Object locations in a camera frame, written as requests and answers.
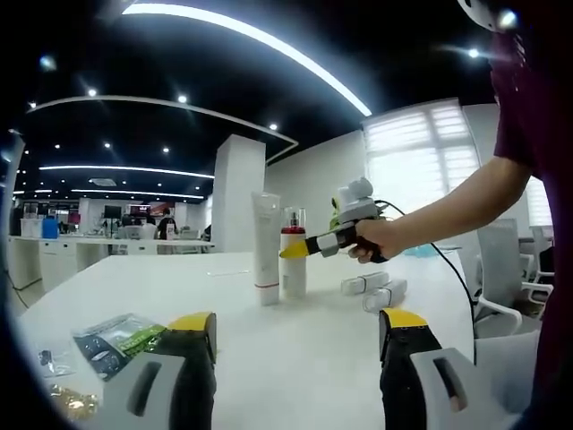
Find white skincare bottle clear cap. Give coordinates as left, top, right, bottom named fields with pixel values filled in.
left=361, top=278, right=409, bottom=315
left=339, top=271, right=391, bottom=297

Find white worn device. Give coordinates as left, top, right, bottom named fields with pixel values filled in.
left=456, top=0, right=499, bottom=33

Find white window blinds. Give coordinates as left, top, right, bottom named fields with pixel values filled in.
left=361, top=100, right=485, bottom=214

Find gold sachet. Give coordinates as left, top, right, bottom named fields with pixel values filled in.
left=47, top=383, right=100, bottom=423

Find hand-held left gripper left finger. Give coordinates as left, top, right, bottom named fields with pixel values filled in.
left=101, top=311, right=226, bottom=430

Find black cable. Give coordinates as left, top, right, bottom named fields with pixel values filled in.
left=374, top=199, right=479, bottom=366

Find person in maroon shirt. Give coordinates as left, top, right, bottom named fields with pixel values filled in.
left=490, top=0, right=573, bottom=430

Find row of white counters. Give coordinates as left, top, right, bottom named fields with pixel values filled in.
left=8, top=236, right=217, bottom=288

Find person's right hand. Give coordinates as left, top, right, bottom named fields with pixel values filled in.
left=346, top=217, right=407, bottom=265

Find white office chair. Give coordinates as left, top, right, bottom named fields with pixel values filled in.
left=473, top=218, right=528, bottom=338
left=521, top=223, right=559, bottom=317

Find light blue item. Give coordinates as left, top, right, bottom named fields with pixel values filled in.
left=404, top=245, right=443, bottom=261

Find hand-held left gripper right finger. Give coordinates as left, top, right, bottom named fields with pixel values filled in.
left=378, top=307, right=517, bottom=430

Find clear small bag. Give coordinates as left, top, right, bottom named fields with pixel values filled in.
left=34, top=343, right=76, bottom=376

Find green black packet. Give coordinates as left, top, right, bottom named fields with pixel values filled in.
left=71, top=312, right=167, bottom=383

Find tall spray bottle clear cap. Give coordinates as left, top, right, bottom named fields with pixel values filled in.
left=279, top=206, right=309, bottom=300

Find green potted plant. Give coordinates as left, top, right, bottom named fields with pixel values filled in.
left=328, top=195, right=345, bottom=233

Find white skincare tube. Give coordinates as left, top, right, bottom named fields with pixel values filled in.
left=250, top=191, right=283, bottom=307

